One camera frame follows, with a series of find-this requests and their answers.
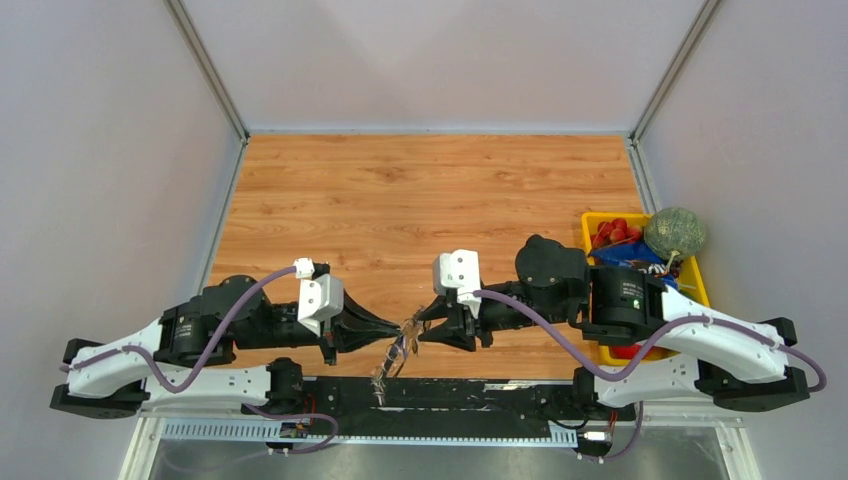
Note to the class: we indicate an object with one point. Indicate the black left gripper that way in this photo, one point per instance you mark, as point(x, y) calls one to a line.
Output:
point(352, 328)

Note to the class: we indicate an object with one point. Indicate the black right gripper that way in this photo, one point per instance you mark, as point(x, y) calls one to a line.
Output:
point(463, 328)

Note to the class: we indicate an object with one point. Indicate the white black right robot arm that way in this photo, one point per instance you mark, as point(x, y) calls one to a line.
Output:
point(634, 337)

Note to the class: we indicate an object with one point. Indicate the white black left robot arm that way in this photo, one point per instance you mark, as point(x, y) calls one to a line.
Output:
point(185, 356)

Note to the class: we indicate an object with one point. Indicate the red apple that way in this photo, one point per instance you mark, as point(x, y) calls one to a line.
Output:
point(625, 352)

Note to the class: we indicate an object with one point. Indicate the red strawberries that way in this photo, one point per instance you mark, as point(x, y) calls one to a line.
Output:
point(615, 232)

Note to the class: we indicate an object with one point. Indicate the blue chips bag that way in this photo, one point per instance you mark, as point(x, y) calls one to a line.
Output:
point(637, 256)

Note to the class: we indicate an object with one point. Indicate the green melon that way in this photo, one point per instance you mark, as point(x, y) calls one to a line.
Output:
point(675, 232)

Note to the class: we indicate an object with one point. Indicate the yellow plastic bin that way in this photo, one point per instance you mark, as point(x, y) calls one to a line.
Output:
point(689, 280)

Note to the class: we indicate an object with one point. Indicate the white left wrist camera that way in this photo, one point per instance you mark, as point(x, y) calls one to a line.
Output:
point(321, 295)

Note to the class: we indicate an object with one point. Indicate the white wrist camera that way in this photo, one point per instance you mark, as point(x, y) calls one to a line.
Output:
point(460, 271)
point(321, 295)

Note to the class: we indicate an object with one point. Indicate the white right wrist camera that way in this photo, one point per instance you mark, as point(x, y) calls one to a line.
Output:
point(460, 271)

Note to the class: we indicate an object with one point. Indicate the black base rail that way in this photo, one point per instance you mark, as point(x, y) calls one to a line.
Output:
point(417, 408)

